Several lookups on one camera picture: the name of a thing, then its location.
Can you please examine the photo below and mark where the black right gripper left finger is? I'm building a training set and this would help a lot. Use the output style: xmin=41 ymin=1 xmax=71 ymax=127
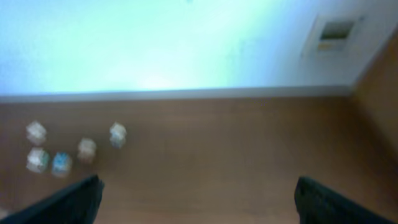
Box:
xmin=1 ymin=175 xmax=104 ymax=224

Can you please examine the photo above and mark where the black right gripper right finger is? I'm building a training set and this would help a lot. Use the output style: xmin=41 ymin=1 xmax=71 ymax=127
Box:
xmin=294 ymin=176 xmax=394 ymax=224

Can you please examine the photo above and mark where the wooden block blue number 2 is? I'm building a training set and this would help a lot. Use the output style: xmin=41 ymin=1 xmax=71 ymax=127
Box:
xmin=52 ymin=152 xmax=73 ymax=177

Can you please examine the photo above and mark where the wooden block butterfly picture red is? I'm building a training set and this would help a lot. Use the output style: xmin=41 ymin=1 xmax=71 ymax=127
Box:
xmin=77 ymin=138 xmax=96 ymax=164

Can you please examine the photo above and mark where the wooden block dove picture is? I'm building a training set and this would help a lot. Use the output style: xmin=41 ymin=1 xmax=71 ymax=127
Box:
xmin=26 ymin=147 xmax=50 ymax=173

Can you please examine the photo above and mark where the wooden block blue top far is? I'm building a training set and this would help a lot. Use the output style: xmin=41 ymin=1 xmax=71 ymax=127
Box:
xmin=109 ymin=122 xmax=127 ymax=149

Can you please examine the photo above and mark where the wooden block red far corner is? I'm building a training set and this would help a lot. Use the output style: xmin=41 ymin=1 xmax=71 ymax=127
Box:
xmin=26 ymin=121 xmax=47 ymax=146

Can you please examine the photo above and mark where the white wall outlet plate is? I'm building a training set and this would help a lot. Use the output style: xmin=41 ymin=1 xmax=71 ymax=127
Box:
xmin=301 ymin=14 xmax=365 ymax=58

